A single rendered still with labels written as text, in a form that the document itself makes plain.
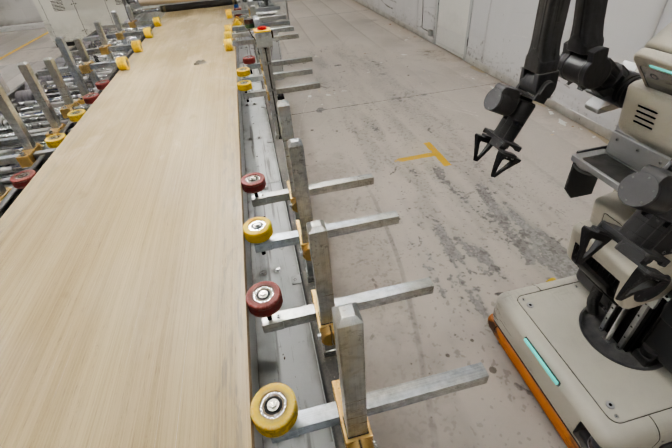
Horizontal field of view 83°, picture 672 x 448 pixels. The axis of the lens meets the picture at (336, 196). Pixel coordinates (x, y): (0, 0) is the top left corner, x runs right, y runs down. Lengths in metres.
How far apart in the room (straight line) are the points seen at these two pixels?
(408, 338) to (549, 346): 0.59
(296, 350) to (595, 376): 1.02
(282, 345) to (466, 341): 1.01
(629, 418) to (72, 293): 1.62
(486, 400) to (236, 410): 1.23
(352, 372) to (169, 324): 0.46
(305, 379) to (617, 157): 0.98
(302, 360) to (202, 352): 0.35
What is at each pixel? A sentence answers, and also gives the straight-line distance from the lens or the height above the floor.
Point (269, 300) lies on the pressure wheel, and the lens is 0.88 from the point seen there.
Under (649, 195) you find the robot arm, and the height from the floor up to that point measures 1.20.
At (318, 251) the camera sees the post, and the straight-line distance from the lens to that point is 0.75.
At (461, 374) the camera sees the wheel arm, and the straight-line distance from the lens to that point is 0.87.
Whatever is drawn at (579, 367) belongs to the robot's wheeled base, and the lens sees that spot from 1.65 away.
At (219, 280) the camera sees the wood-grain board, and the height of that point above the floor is 0.90.
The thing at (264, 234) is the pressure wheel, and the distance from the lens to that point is 1.05.
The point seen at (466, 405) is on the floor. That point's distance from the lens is 1.78.
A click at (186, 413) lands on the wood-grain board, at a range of 0.80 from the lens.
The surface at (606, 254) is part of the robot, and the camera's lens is 1.28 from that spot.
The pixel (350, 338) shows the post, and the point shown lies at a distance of 0.53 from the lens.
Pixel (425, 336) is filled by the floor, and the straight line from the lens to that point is 1.91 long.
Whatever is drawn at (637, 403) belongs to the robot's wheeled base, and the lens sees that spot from 1.66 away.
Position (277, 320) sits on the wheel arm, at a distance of 0.96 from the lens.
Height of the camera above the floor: 1.57
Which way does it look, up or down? 36 degrees down
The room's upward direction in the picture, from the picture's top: 5 degrees counter-clockwise
